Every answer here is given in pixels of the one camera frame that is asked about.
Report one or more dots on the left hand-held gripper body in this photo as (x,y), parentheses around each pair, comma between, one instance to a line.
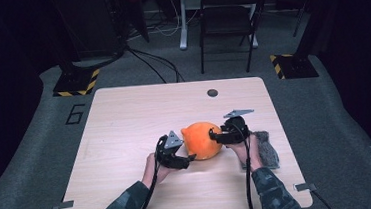
(170,149)

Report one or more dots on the white desk leg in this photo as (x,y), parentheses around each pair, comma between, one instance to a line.
(182,24)

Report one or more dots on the person's right hand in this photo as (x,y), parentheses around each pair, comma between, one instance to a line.
(249,154)

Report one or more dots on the orange plush toy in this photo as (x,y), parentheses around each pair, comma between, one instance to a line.
(201,141)

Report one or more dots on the person's left hand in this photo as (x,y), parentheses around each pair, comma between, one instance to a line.
(157,172)

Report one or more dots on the grey round table grommet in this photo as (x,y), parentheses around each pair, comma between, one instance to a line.
(212,93)

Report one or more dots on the grey tape strip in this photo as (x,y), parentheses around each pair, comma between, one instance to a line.
(62,206)
(305,187)

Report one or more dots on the black cabinet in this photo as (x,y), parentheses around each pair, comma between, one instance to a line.
(92,25)

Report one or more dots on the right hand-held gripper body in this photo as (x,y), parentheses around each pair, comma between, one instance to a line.
(237,129)

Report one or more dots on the grey fuzzy cloth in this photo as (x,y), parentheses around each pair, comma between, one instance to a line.
(267,150)

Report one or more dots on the black folding chair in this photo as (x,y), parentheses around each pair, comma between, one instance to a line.
(228,21)

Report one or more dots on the striped black stand base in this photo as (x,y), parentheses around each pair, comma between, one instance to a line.
(74,83)
(296,66)

